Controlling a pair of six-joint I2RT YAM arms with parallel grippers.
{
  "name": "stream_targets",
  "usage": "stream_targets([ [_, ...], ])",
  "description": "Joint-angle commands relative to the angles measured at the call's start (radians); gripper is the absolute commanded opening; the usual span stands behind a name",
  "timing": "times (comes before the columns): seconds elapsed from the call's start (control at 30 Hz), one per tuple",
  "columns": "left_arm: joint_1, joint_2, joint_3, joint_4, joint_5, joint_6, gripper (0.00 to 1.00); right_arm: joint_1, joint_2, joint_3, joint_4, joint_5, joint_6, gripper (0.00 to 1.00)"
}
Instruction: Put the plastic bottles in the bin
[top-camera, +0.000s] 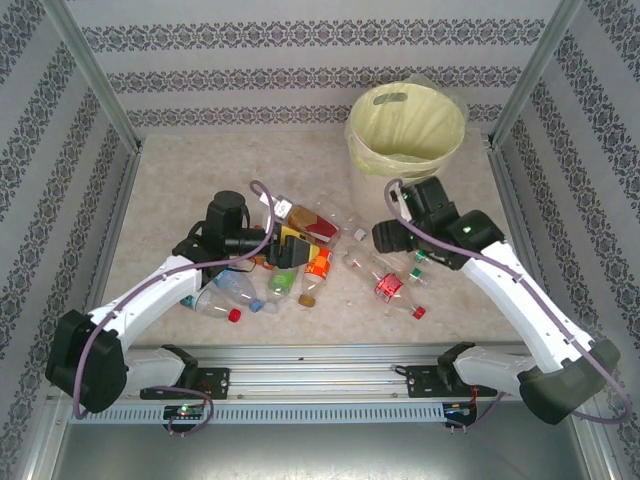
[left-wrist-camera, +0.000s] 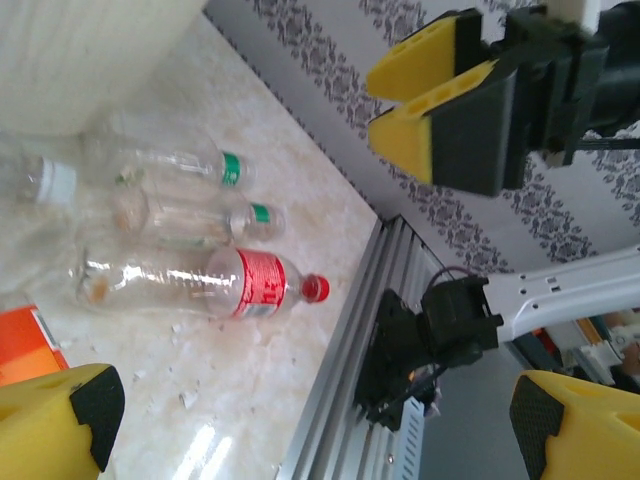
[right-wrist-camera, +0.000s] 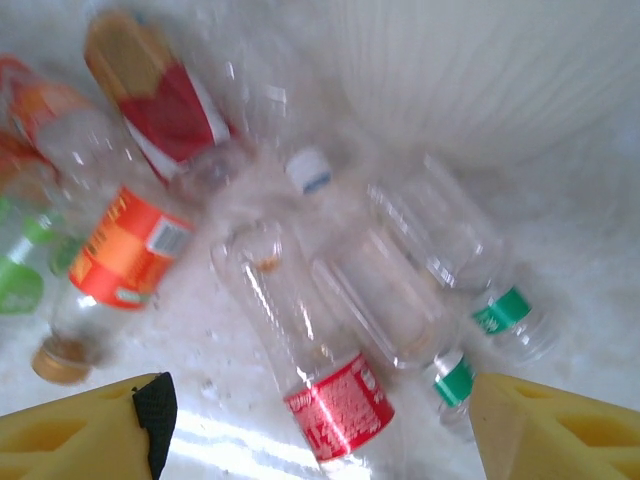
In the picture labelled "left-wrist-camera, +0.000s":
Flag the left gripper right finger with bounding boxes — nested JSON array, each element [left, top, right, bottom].
[[508, 369, 640, 480]]

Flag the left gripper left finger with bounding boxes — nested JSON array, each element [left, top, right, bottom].
[[0, 363, 126, 480]]

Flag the orange label bottle brown cap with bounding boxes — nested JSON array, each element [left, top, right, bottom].
[[0, 304, 71, 389]]

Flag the clear bottle white cap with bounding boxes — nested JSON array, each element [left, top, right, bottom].
[[0, 144, 79, 211]]

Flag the red label bottle red cap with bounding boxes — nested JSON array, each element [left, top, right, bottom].
[[69, 244, 332, 321]]

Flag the clear bottle green cap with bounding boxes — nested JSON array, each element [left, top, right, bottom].
[[109, 187, 287, 251], [79, 134, 259, 194]]

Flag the white slotted cable duct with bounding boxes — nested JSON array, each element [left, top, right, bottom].
[[384, 397, 426, 480]]

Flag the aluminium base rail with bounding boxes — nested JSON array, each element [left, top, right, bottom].
[[279, 214, 444, 480]]

